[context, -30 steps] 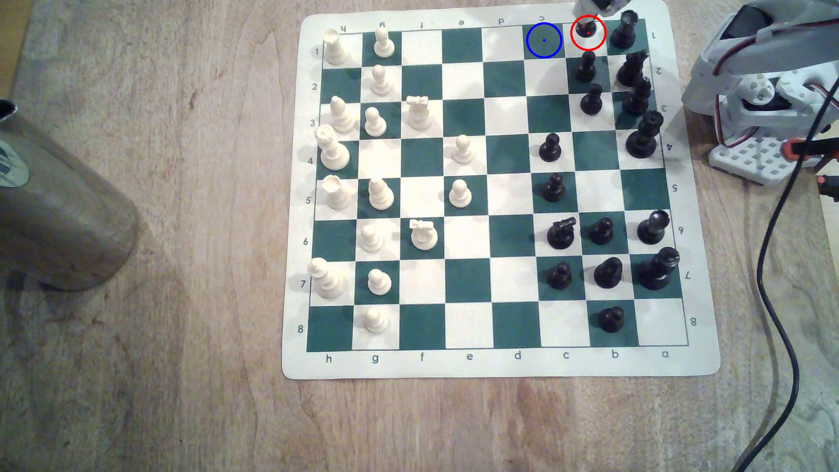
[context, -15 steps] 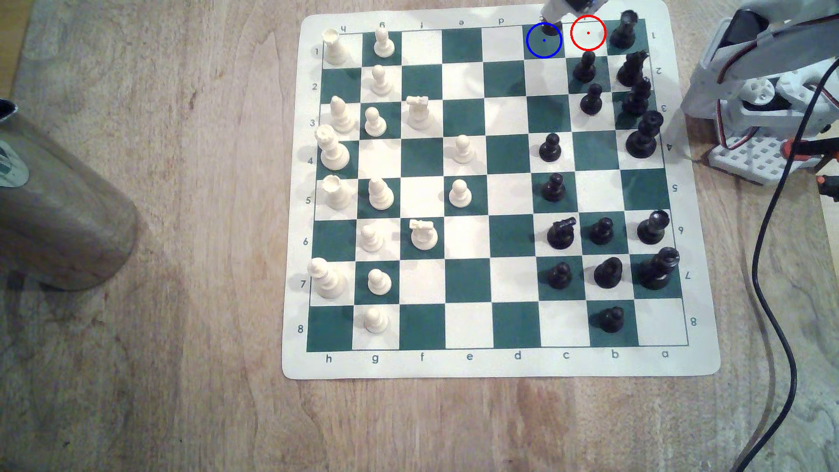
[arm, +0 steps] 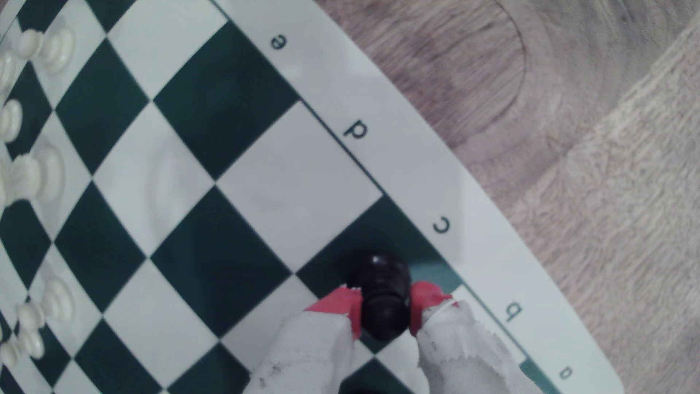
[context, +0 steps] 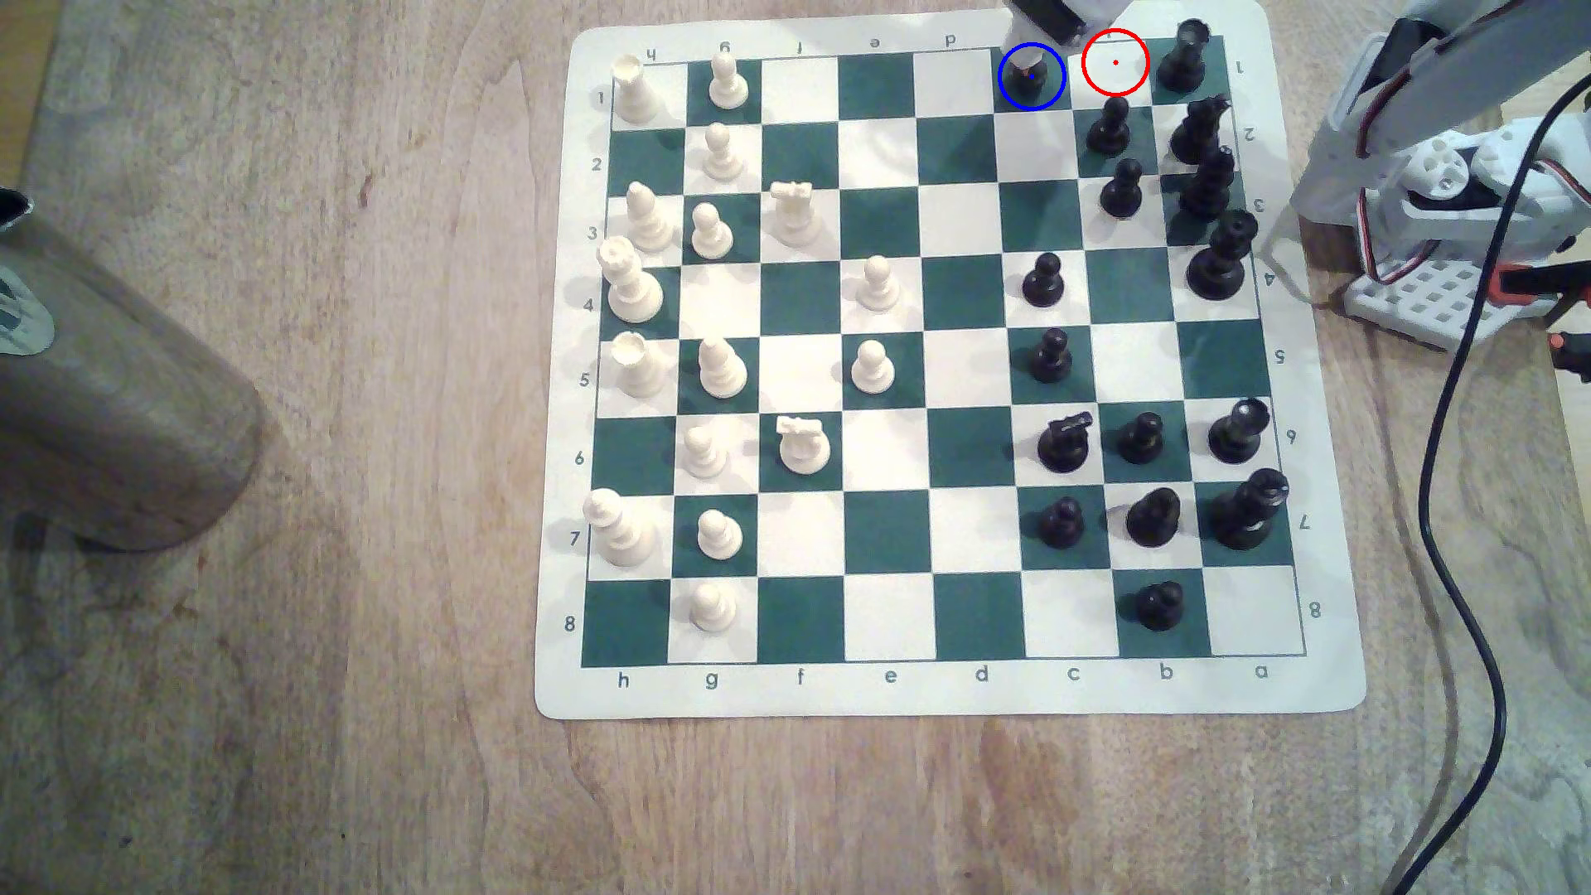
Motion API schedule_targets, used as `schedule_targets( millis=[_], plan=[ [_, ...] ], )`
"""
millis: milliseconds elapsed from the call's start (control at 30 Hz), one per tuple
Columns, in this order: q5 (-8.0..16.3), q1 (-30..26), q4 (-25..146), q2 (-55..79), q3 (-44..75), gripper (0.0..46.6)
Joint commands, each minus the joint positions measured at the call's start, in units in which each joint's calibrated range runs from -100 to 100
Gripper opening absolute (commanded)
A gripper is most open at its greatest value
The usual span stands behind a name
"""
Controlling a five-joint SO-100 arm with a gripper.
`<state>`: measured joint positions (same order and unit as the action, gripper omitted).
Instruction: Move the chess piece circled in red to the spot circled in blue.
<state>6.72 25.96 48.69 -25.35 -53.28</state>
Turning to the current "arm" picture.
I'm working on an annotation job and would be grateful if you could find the black chess pawn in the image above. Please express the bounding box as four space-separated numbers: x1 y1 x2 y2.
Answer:
346 252 412 341

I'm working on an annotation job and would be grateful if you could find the white chess pawn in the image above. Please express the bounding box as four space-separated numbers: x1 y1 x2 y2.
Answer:
13 27 76 76
16 276 74 332
0 327 46 368
0 98 24 144

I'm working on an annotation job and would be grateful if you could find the green white chess board mat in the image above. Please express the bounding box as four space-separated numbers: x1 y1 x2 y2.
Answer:
0 0 627 394

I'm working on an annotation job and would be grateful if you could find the white chess rook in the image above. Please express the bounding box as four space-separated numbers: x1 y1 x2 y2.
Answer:
3 143 66 208

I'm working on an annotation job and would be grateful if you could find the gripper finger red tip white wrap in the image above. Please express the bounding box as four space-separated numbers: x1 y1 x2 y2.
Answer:
243 286 364 394
408 281 543 394

